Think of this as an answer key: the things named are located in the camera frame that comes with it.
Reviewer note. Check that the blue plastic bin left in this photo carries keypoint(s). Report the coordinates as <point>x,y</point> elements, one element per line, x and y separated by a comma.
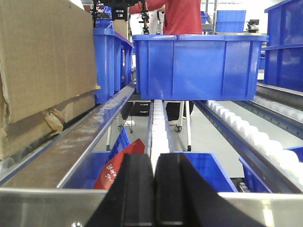
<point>113,55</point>

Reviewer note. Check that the person in red shirt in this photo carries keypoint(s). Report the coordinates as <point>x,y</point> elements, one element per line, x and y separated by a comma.
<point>181,17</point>

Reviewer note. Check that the white roller track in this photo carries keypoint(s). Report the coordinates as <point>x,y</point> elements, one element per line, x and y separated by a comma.
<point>279,168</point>
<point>280,106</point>
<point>158,139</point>

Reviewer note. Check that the steel lane divider left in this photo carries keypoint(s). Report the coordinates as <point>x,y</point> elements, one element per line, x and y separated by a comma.
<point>52,165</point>

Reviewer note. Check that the blue lower bin centre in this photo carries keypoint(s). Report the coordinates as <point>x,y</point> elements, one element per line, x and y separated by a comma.
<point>205,163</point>

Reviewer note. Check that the blue plastic bin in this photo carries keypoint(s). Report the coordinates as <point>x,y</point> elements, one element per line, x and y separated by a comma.
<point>198,67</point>
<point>113,55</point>

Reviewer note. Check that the distant blue crates stack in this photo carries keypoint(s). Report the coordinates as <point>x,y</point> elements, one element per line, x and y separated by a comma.
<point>230,21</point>

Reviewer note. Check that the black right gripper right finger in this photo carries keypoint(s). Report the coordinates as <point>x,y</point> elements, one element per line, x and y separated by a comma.
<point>185,199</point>

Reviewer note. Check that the white roller track centre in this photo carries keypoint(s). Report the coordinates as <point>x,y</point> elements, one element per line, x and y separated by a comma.
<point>158,139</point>

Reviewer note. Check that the brown cardboard carton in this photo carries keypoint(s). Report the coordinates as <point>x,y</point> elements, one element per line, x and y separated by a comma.
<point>47,69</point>

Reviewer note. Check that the blue plastic bin centre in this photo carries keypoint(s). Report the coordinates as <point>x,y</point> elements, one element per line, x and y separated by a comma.
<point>198,67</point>

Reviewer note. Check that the stacked blue bins right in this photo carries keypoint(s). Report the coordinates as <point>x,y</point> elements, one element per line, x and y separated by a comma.
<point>284,51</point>

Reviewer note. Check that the white roller track far right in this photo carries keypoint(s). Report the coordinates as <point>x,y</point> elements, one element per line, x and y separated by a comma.
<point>280,106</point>

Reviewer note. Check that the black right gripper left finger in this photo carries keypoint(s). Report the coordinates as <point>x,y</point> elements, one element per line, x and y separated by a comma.
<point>130,200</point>

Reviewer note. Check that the steel shelf front rail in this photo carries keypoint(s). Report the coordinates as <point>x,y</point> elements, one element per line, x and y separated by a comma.
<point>20,207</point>

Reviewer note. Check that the red printed package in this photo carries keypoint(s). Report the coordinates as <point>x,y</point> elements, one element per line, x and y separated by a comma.
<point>111,168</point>

